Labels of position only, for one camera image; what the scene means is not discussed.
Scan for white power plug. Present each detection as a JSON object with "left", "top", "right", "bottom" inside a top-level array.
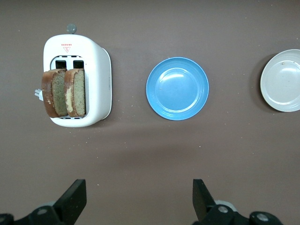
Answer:
[{"left": 34, "top": 88, "right": 45, "bottom": 102}]

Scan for brown bread slice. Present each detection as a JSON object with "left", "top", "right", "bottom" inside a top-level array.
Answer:
[
  {"left": 64, "top": 68, "right": 86, "bottom": 118},
  {"left": 41, "top": 68, "right": 69, "bottom": 119}
]

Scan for beige plate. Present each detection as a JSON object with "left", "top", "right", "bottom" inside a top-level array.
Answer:
[{"left": 259, "top": 49, "right": 300, "bottom": 113}]

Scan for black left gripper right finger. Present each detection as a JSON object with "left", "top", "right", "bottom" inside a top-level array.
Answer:
[{"left": 192, "top": 179, "right": 285, "bottom": 225}]

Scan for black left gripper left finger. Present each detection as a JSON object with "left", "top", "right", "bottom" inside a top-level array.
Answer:
[{"left": 0, "top": 179, "right": 87, "bottom": 225}]

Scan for blue plate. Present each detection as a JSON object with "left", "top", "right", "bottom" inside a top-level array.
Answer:
[{"left": 145, "top": 57, "right": 210, "bottom": 121}]

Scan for white two-slot toaster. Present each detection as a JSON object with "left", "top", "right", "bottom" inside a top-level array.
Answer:
[{"left": 43, "top": 34, "right": 113, "bottom": 128}]

